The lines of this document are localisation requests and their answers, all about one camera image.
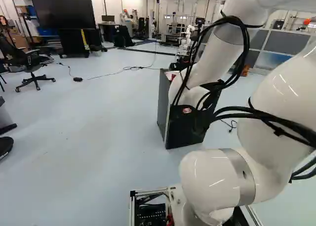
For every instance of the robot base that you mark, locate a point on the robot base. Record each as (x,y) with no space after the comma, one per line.
(148,211)

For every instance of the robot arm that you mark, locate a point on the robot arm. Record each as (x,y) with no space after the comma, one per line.
(209,176)

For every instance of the grey blue partition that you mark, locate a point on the grey blue partition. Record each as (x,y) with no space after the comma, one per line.
(284,41)

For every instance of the red white packet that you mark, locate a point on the red white packet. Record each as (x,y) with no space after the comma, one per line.
(171,76)

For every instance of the black office chair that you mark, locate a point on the black office chair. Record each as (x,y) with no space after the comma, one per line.
(27,59)

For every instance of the black power brick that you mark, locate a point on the black power brick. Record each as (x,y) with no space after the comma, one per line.
(78,79)

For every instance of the black mini fridge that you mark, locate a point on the black mini fridge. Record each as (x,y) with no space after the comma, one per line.
(163,100)

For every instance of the large black screen on stand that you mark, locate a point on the large black screen on stand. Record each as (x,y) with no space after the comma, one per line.
(61,11)

